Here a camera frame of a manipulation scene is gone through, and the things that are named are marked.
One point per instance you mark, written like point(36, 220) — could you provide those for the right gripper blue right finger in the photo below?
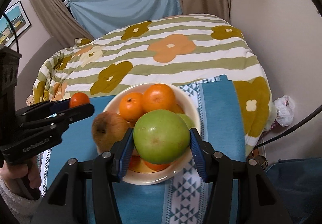
point(258, 201)

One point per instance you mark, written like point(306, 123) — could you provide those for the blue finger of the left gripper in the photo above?
point(43, 109)

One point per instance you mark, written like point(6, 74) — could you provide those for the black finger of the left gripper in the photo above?
point(71, 115)

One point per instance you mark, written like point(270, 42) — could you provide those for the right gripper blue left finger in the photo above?
point(65, 200)

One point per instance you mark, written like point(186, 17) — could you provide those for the small tangerine back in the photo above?
point(78, 99)

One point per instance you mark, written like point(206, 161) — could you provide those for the small tangerine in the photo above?
point(156, 167)
point(78, 99)

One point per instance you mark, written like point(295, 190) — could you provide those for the yellow red apple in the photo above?
point(108, 128)

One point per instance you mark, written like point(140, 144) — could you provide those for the medium orange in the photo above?
point(130, 107)

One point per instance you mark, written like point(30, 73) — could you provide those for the small tangerine front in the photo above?
point(156, 167)

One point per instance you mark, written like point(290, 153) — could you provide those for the large green apple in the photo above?
point(189, 122)

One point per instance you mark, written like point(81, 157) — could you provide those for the small green apple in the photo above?
point(161, 136)

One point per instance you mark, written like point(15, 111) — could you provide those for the large orange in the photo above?
point(158, 96)

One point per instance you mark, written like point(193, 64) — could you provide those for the left forearm fuzzy sleeve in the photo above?
point(23, 209)

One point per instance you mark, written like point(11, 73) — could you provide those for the person left hand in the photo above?
point(10, 174)

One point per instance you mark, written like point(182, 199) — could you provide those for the grey headboard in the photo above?
point(29, 73)

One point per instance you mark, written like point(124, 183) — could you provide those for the blue patterned tablecloth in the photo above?
point(184, 197)

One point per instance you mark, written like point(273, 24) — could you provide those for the left beige curtain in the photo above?
point(58, 22)

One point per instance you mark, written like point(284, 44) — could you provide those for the white plastic bag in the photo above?
point(285, 108)

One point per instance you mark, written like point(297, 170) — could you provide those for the cream ceramic bowl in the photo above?
point(138, 173)

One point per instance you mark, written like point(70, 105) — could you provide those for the floral striped bed blanket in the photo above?
point(178, 50)

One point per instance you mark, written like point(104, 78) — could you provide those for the light blue hanging sheet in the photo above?
point(99, 17)

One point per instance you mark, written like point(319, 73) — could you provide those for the framed wall picture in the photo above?
point(18, 22)

